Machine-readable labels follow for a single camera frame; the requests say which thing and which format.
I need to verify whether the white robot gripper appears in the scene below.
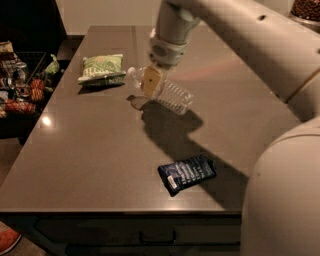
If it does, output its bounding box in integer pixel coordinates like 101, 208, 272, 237
142, 28, 188, 98

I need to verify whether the clear plastic water bottle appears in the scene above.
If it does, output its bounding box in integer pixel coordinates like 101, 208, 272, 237
127, 67, 193, 115

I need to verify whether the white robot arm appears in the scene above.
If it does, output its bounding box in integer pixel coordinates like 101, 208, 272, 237
150, 0, 320, 256

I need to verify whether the green snack bag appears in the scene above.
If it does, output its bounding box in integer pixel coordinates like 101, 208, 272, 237
78, 54, 126, 86

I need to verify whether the green vegetable in basket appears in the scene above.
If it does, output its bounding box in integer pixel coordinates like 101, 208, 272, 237
45, 54, 60, 76

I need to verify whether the dark blue snack bag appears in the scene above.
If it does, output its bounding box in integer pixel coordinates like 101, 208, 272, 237
157, 155, 216, 197

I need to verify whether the glass jar in basket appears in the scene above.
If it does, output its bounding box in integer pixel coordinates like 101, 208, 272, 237
13, 62, 29, 84

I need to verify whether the red netted produce bag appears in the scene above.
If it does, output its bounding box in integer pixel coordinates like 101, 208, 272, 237
5, 101, 35, 114

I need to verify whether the bowl of brown nuts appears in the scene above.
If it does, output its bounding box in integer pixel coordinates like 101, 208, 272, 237
291, 0, 320, 22

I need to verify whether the orange shoe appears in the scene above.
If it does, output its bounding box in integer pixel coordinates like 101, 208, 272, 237
0, 228, 21, 256

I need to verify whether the black wire basket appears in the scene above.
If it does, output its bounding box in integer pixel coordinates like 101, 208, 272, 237
0, 52, 46, 139

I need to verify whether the black drawer handle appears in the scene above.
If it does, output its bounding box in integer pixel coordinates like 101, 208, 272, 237
138, 231, 177, 245

